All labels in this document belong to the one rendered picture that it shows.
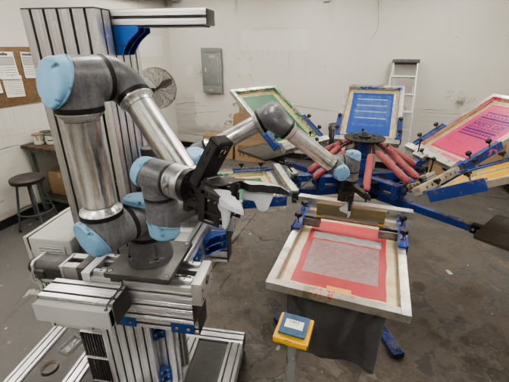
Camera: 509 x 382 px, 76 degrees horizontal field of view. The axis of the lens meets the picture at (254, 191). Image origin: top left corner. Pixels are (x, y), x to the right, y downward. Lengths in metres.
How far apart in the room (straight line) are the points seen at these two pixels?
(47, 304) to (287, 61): 5.35
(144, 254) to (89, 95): 0.51
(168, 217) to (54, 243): 0.81
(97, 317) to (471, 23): 5.66
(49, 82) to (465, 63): 5.55
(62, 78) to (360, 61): 5.26
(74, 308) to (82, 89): 0.68
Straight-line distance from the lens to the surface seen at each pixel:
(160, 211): 0.76
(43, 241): 1.55
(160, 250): 1.13
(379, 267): 1.72
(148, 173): 0.73
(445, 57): 5.88
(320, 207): 1.84
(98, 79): 0.91
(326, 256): 1.72
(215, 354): 2.24
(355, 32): 5.84
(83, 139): 0.92
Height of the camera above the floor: 1.92
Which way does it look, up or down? 24 degrees down
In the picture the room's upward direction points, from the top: straight up
